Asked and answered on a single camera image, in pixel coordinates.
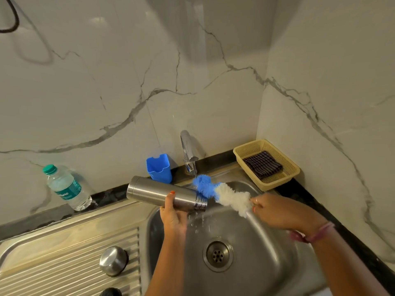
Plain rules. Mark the steel cup cap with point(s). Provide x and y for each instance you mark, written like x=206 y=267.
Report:
x=113 y=260

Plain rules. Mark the clear plastic water bottle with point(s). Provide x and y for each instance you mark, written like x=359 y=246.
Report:
x=64 y=188

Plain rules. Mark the person's right forearm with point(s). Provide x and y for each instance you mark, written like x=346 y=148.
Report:
x=348 y=265

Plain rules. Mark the person's left hand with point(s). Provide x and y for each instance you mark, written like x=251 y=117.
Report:
x=172 y=223

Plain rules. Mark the dark checked cloth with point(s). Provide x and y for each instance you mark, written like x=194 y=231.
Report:
x=262 y=164

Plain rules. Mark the person's right hand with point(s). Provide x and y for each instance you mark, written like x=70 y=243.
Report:
x=287 y=212

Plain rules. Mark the yellow plastic basket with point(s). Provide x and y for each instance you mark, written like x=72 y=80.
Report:
x=290 y=175

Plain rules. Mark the stainless steel sink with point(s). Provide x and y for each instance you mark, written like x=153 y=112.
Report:
x=277 y=258

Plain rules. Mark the blue white bottle brush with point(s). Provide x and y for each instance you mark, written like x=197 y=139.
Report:
x=231 y=195

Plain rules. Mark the black stopper lid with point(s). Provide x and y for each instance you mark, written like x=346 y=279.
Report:
x=110 y=292

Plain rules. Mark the stainless steel flask body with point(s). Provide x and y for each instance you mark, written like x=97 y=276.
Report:
x=154 y=192

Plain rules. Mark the blue plastic brush holder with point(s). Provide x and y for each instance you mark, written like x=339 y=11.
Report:
x=159 y=169

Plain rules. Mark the chrome faucet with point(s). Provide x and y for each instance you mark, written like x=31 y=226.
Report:
x=188 y=144

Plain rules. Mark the person's left forearm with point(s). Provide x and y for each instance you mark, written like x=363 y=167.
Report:
x=166 y=268

